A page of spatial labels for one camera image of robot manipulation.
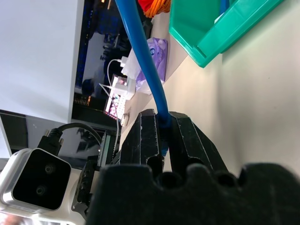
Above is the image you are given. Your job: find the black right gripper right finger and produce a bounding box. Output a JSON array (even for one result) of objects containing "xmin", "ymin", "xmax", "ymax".
[{"xmin": 168, "ymin": 111, "xmax": 230, "ymax": 179}]

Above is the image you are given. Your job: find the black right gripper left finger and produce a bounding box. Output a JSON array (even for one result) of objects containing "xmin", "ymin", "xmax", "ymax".
[{"xmin": 120, "ymin": 108, "xmax": 164, "ymax": 166}]

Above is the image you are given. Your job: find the blue cable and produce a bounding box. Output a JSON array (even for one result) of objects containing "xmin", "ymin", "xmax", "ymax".
[{"xmin": 114, "ymin": 0, "xmax": 170, "ymax": 157}]

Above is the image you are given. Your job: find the white charger plug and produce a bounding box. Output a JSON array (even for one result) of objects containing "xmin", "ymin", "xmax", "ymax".
[{"xmin": 119, "ymin": 56, "xmax": 130, "ymax": 69}]

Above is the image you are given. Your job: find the green plastic bin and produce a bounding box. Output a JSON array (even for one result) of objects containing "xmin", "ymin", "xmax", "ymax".
[{"xmin": 168, "ymin": 0, "xmax": 285, "ymax": 69}]

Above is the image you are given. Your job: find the blue item in bin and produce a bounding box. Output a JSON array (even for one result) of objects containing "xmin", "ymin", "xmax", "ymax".
[{"xmin": 218, "ymin": 0, "xmax": 232, "ymax": 15}]

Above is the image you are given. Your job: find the small round white object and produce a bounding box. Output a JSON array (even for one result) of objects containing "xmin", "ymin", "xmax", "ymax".
[{"xmin": 120, "ymin": 112, "xmax": 130, "ymax": 127}]

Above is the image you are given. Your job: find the phone with pink picture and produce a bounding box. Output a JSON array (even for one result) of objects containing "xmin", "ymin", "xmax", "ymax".
[{"xmin": 103, "ymin": 74, "xmax": 129, "ymax": 121}]

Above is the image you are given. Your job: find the white power strip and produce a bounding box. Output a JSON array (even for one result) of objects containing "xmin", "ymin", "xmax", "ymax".
[{"xmin": 110, "ymin": 77, "xmax": 137, "ymax": 120}]

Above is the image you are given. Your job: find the white plastic wrapper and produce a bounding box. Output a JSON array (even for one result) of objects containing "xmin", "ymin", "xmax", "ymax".
[{"xmin": 121, "ymin": 49, "xmax": 143, "ymax": 78}]

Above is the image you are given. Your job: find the purple tissue pack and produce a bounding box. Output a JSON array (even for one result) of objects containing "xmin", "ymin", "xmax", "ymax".
[{"xmin": 135, "ymin": 37, "xmax": 169, "ymax": 95}]

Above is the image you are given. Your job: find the dark glass cabinet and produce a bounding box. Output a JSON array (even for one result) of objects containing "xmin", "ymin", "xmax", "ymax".
[{"xmin": 71, "ymin": 0, "xmax": 154, "ymax": 128}]

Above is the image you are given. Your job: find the red object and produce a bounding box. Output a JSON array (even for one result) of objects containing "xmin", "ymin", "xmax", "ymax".
[{"xmin": 137, "ymin": 0, "xmax": 153, "ymax": 13}]

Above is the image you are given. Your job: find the silver depth camera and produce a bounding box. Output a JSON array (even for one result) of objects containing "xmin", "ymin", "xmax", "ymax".
[{"xmin": 0, "ymin": 147, "xmax": 72, "ymax": 214}]

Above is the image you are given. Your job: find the black camera cable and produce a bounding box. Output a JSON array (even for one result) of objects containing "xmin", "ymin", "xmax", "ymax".
[{"xmin": 38, "ymin": 122, "xmax": 104, "ymax": 156}]

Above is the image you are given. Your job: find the thin white cable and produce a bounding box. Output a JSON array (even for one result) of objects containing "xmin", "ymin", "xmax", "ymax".
[{"xmin": 98, "ymin": 59, "xmax": 123, "ymax": 150}]

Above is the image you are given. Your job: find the orange cable coil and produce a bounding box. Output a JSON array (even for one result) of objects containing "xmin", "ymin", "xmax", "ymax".
[{"xmin": 143, "ymin": 0, "xmax": 172, "ymax": 18}]

